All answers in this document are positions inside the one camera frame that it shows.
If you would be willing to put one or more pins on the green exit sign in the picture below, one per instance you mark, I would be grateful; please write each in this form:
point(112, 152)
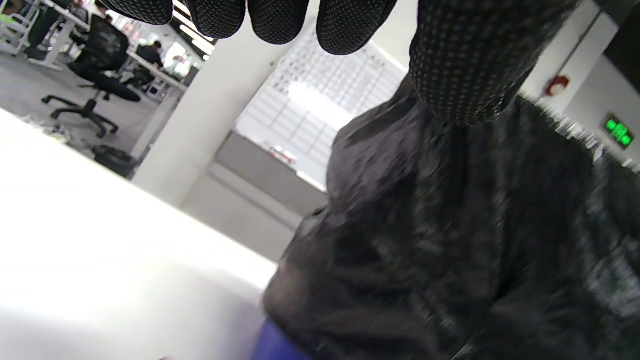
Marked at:
point(619, 131)

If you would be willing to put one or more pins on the blue recycling bin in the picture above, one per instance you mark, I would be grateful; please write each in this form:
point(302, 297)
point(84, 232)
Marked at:
point(275, 347)

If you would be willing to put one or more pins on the whiteboard on metal stand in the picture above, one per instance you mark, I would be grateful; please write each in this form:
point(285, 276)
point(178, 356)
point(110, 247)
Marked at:
point(310, 120)

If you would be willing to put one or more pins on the black mesh wastebasket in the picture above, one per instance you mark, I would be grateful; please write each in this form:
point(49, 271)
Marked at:
point(114, 160)

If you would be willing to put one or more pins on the red fire alarm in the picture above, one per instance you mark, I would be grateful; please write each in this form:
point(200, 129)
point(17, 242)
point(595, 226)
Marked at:
point(556, 86)

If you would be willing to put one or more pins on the person's left hand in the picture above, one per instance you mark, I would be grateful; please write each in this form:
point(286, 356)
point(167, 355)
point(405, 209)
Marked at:
point(475, 60)

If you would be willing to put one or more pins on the black plastic bin liner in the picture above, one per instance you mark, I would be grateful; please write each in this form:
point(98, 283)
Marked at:
point(450, 240)

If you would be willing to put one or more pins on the black office chair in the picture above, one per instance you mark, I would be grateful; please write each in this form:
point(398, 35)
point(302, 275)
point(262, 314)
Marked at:
point(100, 55)

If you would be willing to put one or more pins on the row of round magnets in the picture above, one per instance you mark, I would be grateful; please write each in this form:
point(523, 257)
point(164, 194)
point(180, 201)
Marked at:
point(281, 153)

